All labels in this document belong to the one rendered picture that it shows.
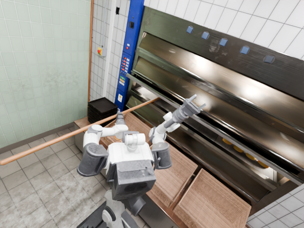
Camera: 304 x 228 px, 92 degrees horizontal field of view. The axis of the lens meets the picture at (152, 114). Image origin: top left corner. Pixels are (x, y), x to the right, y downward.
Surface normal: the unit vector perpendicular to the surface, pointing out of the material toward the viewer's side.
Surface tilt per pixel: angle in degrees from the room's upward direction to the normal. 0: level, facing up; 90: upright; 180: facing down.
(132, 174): 0
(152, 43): 70
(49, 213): 0
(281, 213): 90
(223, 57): 90
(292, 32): 90
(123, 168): 0
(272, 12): 90
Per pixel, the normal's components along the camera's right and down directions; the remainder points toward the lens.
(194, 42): -0.60, 0.32
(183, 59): -0.47, 0.04
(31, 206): 0.27, -0.78
